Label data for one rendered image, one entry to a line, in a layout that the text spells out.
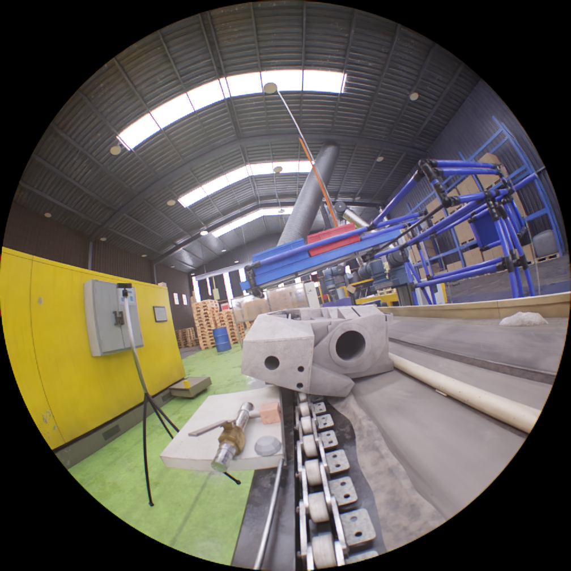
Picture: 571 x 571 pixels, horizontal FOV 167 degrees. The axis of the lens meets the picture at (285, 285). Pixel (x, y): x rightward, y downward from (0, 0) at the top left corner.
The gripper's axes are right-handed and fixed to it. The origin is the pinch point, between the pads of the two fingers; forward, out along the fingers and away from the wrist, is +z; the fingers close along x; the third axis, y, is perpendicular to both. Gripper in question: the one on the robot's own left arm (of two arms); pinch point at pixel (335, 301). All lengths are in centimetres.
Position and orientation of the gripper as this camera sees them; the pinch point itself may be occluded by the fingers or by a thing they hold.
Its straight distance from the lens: 229.4
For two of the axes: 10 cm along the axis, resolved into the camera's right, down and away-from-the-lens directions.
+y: -9.7, 2.4, 0.0
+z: 2.3, 9.7, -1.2
